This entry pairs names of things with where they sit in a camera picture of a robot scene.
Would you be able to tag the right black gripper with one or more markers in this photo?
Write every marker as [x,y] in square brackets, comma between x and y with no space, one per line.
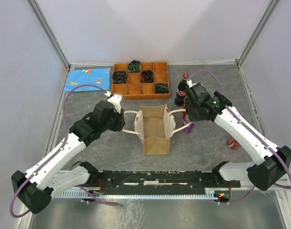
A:
[191,117]

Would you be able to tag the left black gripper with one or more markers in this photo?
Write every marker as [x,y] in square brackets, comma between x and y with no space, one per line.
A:
[120,122]

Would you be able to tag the glass cola bottle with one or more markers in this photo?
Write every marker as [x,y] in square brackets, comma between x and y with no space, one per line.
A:
[180,93]

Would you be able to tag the burlap canvas watermelon bag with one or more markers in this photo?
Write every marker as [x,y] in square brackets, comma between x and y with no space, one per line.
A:
[155,126]

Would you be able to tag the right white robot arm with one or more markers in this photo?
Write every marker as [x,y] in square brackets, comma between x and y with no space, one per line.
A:
[269,161]

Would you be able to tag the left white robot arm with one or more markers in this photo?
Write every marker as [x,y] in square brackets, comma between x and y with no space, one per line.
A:
[36,187]

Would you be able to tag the purple Fanta can near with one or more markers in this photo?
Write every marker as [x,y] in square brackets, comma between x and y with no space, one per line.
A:
[189,128]

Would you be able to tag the blue patterned cloth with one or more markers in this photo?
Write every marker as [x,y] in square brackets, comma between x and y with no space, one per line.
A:
[99,77]

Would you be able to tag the wooden compartment tray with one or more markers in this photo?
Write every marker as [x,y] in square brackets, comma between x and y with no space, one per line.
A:
[135,89]

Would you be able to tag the rolled dark belt left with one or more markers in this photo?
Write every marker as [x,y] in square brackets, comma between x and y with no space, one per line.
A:
[119,77]

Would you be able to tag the red cola can right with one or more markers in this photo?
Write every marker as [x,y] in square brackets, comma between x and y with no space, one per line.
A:
[233,143]

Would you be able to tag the rolled dark belt top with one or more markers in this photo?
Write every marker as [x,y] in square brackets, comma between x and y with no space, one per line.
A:
[134,66]

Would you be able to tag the rolled dark belt centre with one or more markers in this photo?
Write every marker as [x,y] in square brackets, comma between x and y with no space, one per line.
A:
[147,76]

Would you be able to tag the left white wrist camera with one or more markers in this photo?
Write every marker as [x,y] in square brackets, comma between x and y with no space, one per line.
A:
[115,99]

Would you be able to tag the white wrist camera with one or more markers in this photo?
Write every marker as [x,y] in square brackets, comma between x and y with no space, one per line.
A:
[190,86]
[115,99]

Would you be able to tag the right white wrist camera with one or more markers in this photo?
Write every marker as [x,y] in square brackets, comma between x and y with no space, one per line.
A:
[190,86]

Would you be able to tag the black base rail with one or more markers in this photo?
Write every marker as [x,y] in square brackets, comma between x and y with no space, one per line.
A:
[154,182]

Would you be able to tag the white slotted cable duct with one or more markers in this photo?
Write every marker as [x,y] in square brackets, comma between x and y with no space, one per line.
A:
[209,194]

